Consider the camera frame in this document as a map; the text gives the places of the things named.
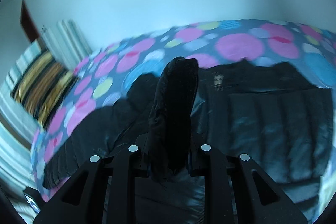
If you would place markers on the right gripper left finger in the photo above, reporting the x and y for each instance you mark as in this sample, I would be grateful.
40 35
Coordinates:
101 190

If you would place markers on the black puffer jacket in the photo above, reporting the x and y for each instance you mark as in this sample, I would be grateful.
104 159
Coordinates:
274 114

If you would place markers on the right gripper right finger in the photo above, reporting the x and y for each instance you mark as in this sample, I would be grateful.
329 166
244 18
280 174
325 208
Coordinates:
237 189

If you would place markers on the striped headboard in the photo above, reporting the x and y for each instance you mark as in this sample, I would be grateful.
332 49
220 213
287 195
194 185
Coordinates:
25 145

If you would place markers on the striped gold black pillow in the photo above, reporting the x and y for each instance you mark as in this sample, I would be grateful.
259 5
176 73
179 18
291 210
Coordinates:
43 87

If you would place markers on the dark wooden door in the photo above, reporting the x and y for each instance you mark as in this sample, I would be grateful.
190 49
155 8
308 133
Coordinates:
27 23

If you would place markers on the colourful dotted bed sheet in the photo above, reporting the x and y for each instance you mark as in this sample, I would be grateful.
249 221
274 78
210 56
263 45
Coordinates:
107 75

